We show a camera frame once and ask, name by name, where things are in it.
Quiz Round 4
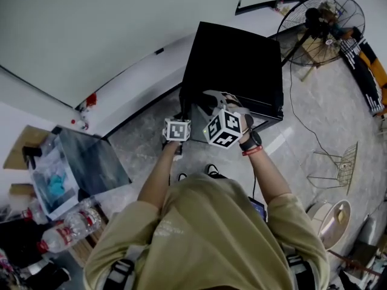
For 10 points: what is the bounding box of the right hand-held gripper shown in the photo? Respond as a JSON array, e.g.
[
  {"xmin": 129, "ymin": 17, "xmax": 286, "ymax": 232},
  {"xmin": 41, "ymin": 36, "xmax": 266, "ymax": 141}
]
[{"xmin": 202, "ymin": 89, "xmax": 252, "ymax": 150}]

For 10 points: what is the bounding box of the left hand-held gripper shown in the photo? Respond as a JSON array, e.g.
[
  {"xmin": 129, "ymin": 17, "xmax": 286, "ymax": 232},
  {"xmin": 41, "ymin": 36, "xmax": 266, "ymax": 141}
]
[{"xmin": 162, "ymin": 117, "xmax": 193, "ymax": 143}]

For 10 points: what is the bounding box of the black mini fridge cabinet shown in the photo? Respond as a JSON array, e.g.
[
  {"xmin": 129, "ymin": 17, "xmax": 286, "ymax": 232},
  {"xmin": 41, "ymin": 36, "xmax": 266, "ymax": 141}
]
[{"xmin": 178, "ymin": 21, "xmax": 285, "ymax": 122}]

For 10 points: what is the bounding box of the person's right forearm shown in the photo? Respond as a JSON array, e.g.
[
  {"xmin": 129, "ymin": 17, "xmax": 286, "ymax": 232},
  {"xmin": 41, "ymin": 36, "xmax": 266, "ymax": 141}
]
[{"xmin": 240, "ymin": 131, "xmax": 293, "ymax": 207}]

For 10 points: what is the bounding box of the person's left forearm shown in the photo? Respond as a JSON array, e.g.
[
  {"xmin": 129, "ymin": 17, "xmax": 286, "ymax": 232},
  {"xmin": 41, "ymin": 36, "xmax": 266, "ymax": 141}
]
[{"xmin": 137, "ymin": 140, "xmax": 182, "ymax": 210}]

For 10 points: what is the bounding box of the person's right hand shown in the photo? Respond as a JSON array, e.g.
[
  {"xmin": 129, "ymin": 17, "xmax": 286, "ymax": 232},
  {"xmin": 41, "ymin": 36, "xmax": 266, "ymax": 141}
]
[{"xmin": 241, "ymin": 113, "xmax": 255, "ymax": 136}]

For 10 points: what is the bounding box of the black wristwatch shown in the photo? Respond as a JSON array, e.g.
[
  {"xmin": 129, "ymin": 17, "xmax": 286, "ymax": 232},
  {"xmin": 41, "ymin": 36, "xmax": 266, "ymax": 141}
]
[{"xmin": 238, "ymin": 130, "xmax": 262, "ymax": 152}]

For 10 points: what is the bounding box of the red wristband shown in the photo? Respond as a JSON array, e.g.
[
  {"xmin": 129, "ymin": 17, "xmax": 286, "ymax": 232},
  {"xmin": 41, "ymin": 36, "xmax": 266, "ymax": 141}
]
[{"xmin": 241, "ymin": 146, "xmax": 264, "ymax": 157}]

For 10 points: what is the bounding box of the clear plastic storage bin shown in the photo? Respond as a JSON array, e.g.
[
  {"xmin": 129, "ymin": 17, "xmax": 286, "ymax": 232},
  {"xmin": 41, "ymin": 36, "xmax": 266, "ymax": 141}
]
[{"xmin": 28, "ymin": 125, "xmax": 133, "ymax": 220}]

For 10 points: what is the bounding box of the small red-capped bottle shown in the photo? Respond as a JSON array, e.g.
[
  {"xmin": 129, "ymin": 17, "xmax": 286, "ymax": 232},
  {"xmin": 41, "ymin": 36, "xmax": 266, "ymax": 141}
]
[{"xmin": 70, "ymin": 118, "xmax": 89, "ymax": 132}]

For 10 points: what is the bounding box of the round wooden table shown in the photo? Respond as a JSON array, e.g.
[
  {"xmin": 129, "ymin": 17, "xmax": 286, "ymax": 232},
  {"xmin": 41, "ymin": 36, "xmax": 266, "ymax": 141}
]
[{"xmin": 298, "ymin": 31, "xmax": 342, "ymax": 81}]

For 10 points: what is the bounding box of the black waist device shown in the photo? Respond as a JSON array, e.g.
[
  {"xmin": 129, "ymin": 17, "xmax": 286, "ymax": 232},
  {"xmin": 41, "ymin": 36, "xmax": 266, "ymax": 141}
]
[{"xmin": 248, "ymin": 196, "xmax": 267, "ymax": 223}]

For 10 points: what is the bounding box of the beige t-shirt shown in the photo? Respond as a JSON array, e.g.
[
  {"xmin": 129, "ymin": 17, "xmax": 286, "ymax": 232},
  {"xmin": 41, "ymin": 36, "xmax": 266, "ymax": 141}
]
[{"xmin": 83, "ymin": 172, "xmax": 330, "ymax": 290}]

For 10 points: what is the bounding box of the black standing fan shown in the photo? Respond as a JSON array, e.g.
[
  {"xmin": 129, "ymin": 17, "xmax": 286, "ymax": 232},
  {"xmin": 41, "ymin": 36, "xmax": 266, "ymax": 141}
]
[{"xmin": 276, "ymin": 0, "xmax": 366, "ymax": 68}]

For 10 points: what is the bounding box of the large clear water bottle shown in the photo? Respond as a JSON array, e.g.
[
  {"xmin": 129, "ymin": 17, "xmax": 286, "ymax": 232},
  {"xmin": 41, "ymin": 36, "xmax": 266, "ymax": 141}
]
[
  {"xmin": 65, "ymin": 205, "xmax": 102, "ymax": 238},
  {"xmin": 37, "ymin": 224, "xmax": 76, "ymax": 253},
  {"xmin": 21, "ymin": 198, "xmax": 49, "ymax": 225}
]

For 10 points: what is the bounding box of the teal cloth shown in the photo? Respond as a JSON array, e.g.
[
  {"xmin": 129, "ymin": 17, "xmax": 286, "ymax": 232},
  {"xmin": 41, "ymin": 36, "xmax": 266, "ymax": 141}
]
[{"xmin": 48, "ymin": 173, "xmax": 67, "ymax": 198}]

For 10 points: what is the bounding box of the black striped sofa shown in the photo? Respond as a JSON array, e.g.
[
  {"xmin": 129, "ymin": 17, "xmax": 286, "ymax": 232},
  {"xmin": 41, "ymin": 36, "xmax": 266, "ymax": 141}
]
[{"xmin": 340, "ymin": 36, "xmax": 387, "ymax": 117}]

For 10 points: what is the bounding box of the wooden platform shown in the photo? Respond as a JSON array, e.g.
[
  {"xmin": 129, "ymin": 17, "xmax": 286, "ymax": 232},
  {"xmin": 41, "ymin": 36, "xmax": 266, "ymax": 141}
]
[{"xmin": 68, "ymin": 219, "xmax": 106, "ymax": 268}]

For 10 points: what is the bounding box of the black faucet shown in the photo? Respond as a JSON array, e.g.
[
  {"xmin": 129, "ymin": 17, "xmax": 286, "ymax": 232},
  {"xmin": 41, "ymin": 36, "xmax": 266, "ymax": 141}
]
[{"xmin": 21, "ymin": 146, "xmax": 43, "ymax": 166}]

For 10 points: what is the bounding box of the cardboard sheet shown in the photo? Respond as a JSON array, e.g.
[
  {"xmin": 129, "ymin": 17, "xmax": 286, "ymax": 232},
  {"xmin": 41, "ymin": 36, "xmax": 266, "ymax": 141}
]
[{"xmin": 2, "ymin": 124, "xmax": 51, "ymax": 170}]

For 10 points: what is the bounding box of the small cardboard box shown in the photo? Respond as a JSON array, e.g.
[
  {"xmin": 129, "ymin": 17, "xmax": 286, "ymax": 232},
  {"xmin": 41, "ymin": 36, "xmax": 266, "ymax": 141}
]
[{"xmin": 8, "ymin": 183, "xmax": 36, "ymax": 199}]

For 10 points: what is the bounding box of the white round drum table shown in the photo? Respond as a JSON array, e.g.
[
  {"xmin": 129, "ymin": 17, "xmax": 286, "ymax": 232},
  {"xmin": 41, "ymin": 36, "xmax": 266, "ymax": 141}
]
[{"xmin": 307, "ymin": 199, "xmax": 352, "ymax": 252}]

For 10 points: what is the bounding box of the red metal stand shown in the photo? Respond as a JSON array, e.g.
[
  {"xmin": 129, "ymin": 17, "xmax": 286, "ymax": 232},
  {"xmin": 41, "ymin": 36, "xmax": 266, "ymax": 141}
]
[{"xmin": 328, "ymin": 249, "xmax": 387, "ymax": 279}]

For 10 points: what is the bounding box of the black fan cable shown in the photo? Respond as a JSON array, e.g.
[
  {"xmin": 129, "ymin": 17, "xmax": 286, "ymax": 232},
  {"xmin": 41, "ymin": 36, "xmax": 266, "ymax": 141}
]
[{"xmin": 289, "ymin": 60, "xmax": 344, "ymax": 167}]

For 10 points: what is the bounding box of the gold wire chair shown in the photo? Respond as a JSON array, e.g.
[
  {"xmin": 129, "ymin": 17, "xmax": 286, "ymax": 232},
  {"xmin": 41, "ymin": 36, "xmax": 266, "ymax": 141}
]
[{"xmin": 307, "ymin": 142, "xmax": 359, "ymax": 196}]

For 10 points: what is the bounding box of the black white harness strap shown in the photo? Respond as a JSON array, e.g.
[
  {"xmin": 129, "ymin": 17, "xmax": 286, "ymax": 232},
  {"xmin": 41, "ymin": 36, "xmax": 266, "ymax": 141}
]
[
  {"xmin": 104, "ymin": 258, "xmax": 135, "ymax": 290},
  {"xmin": 285, "ymin": 254, "xmax": 315, "ymax": 290}
]

